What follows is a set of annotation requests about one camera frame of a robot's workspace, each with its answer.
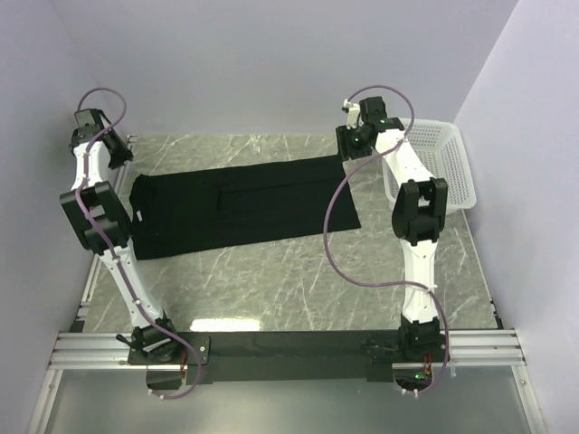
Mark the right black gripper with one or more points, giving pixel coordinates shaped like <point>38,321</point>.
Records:
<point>344,135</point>

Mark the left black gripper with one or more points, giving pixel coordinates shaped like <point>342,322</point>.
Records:
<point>125,154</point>

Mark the black t shirt blue logo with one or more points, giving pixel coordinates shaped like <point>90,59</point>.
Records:
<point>188,212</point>

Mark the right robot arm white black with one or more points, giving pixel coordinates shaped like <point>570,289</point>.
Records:
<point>418,217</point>

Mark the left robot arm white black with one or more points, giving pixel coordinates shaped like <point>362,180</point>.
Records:
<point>102,226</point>

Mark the white plastic basket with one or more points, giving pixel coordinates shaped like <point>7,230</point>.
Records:
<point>440,148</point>

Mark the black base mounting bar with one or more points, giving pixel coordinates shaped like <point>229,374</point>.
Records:
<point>311,355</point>

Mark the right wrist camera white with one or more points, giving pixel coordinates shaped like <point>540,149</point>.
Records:
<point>352,110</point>

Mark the aluminium frame rail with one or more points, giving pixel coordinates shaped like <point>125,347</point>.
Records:
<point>281,287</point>

